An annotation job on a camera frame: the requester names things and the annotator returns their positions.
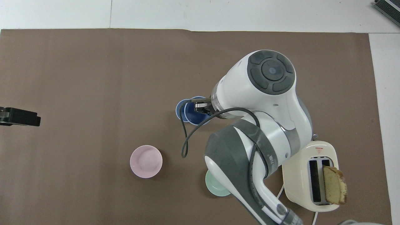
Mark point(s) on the green cup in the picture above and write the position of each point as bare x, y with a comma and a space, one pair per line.
215, 187

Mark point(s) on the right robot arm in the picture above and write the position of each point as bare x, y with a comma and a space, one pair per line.
265, 103

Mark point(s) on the cream toaster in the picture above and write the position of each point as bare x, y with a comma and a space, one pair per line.
297, 178

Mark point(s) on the blue cup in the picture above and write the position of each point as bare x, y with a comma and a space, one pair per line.
179, 110
195, 118

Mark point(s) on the bread slice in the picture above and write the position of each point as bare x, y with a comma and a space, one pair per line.
335, 186

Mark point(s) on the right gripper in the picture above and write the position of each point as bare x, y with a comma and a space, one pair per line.
209, 105

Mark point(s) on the grey striped object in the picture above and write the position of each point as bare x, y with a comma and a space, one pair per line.
389, 7

